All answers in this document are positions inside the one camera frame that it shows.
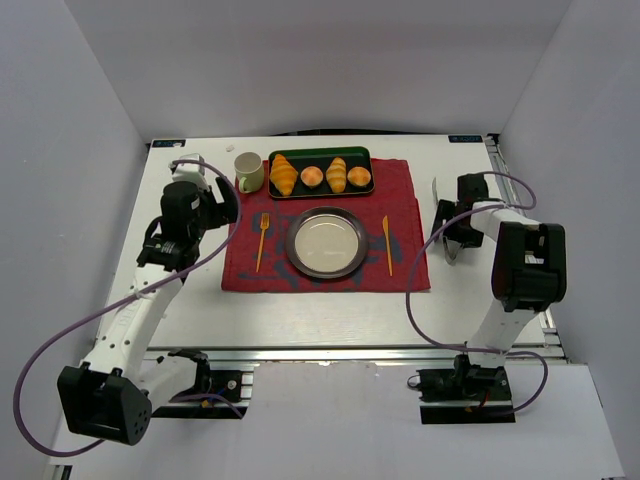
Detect round bun right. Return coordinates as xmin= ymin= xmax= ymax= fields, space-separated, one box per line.
xmin=347 ymin=166 xmax=372 ymax=188

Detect large striped croissant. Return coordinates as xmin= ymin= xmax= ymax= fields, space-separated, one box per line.
xmin=269 ymin=154 xmax=298 ymax=197

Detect dark green serving tray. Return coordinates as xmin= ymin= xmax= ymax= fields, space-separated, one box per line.
xmin=267 ymin=146 xmax=375 ymax=200

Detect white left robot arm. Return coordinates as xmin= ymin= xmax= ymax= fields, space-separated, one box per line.
xmin=57 ymin=178 xmax=238 ymax=445

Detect blue label sticker right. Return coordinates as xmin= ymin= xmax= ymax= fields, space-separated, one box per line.
xmin=448 ymin=135 xmax=484 ymax=144

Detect red patterned placemat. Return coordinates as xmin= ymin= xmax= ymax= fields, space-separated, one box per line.
xmin=221 ymin=159 xmax=430 ymax=293

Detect metal serving tongs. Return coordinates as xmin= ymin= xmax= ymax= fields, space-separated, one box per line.
xmin=431 ymin=177 xmax=461 ymax=265

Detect orange plastic fork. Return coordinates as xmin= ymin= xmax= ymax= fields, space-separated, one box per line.
xmin=255 ymin=212 xmax=270 ymax=273

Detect round bun left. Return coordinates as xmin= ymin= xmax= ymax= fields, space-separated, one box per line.
xmin=300 ymin=166 xmax=324 ymax=189

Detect round bun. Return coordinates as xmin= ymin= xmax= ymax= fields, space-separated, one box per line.
xmin=347 ymin=166 xmax=372 ymax=188
xmin=300 ymin=166 xmax=324 ymax=189

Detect dark rimmed white plate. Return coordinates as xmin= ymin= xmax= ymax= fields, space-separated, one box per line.
xmin=284 ymin=206 xmax=369 ymax=280

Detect orange plastic knife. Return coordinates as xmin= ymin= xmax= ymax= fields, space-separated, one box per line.
xmin=382 ymin=215 xmax=393 ymax=277

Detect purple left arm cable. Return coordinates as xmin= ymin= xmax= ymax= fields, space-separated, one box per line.
xmin=12 ymin=160 xmax=244 ymax=459

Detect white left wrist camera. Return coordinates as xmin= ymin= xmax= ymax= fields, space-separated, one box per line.
xmin=169 ymin=153 xmax=208 ymax=191

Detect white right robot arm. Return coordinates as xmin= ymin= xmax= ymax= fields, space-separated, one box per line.
xmin=432 ymin=172 xmax=567 ymax=398

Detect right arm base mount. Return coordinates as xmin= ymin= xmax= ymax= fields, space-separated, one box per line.
xmin=406 ymin=366 xmax=516 ymax=425

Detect blue label sticker left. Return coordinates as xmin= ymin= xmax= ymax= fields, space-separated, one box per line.
xmin=151 ymin=139 xmax=186 ymax=148

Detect blue label sticker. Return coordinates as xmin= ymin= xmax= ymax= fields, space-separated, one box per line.
xmin=448 ymin=135 xmax=484 ymax=144
xmin=151 ymin=139 xmax=186 ymax=148

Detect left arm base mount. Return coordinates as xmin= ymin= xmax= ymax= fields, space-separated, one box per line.
xmin=153 ymin=349 xmax=249 ymax=420

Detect pale green mug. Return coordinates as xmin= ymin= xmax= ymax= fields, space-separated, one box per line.
xmin=234 ymin=152 xmax=265 ymax=194

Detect small striped croissant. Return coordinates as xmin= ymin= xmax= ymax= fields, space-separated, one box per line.
xmin=325 ymin=157 xmax=347 ymax=194

